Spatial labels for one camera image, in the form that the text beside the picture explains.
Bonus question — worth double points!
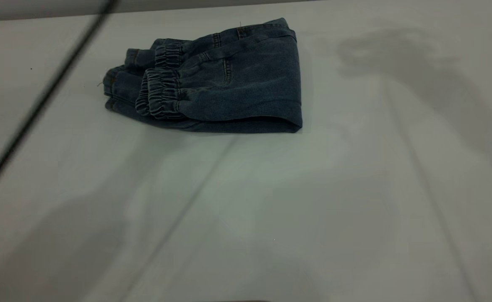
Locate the blue denim pants with basketball print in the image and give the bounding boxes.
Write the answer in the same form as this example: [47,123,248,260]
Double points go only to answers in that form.
[102,18,303,134]

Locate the long black arm cable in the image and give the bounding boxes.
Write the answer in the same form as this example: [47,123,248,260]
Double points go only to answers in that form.
[0,0,119,207]

